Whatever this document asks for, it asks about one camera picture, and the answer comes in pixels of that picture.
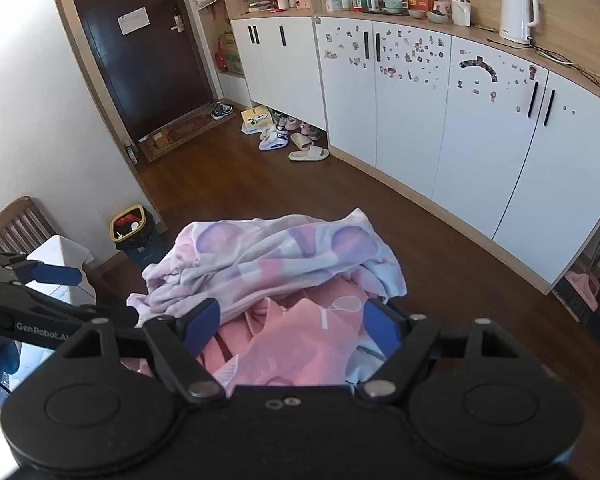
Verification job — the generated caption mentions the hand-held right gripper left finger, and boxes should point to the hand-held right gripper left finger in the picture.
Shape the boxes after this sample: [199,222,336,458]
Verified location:
[62,299,226,406]

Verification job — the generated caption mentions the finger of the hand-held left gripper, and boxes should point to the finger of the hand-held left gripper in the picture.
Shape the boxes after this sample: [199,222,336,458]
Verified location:
[0,280,142,330]
[0,251,84,287]

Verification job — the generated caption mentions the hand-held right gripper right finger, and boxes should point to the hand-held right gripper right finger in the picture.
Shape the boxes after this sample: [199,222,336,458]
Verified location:
[355,299,526,405]

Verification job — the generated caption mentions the pink garment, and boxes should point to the pink garment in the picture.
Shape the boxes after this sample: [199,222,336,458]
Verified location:
[140,280,377,389]

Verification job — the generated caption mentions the pink purple tie-dye t-shirt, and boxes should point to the pink purple tie-dye t-shirt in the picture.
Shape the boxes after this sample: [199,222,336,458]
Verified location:
[126,208,398,329]

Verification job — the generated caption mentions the white cloth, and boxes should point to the white cloth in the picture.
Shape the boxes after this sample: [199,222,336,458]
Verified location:
[24,233,99,312]

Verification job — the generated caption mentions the light blue garment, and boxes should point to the light blue garment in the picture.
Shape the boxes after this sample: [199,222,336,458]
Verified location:
[344,255,410,386]

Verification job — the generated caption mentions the wooden chair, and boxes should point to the wooden chair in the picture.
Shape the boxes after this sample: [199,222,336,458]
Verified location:
[0,196,57,257]

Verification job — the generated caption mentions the yellow rimmed black trash bin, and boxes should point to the yellow rimmed black trash bin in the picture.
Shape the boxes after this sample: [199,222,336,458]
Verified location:
[109,203,157,257]

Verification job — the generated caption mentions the patterned doormat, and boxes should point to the patterned doormat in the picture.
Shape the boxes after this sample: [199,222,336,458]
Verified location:
[137,105,231,164]

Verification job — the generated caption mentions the white blue shoes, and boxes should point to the white blue shoes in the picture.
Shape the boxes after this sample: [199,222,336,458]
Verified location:
[258,125,290,153]

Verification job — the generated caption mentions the pink dustpan with broom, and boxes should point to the pink dustpan with broom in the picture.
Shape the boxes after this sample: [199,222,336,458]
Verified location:
[552,255,600,324]

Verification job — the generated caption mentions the yellow white tissue box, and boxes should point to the yellow white tissue box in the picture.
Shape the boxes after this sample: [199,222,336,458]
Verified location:
[240,105,274,136]

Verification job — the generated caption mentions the white cabinet with stickers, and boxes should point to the white cabinet with stickers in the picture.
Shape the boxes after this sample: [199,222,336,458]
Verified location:
[312,14,600,297]

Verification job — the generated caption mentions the dark brown door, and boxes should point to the dark brown door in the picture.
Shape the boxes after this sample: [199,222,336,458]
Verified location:
[62,0,222,143]

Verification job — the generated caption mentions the white paper notice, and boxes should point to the white paper notice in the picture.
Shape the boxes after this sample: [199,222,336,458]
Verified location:
[117,7,151,36]

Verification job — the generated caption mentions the plain white cabinet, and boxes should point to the plain white cabinet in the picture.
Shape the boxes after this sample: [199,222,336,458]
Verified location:
[230,14,329,134]

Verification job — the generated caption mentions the cardboard boxes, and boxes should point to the cardboard boxes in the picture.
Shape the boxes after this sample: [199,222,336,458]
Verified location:
[214,30,245,77]

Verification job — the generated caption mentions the white mug with lid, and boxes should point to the white mug with lid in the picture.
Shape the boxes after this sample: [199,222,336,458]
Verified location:
[450,0,474,28]

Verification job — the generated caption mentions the white electric kettle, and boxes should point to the white electric kettle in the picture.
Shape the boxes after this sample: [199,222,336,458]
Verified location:
[497,0,540,45]

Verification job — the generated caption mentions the black power cable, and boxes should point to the black power cable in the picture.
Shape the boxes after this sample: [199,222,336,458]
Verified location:
[485,36,600,107]

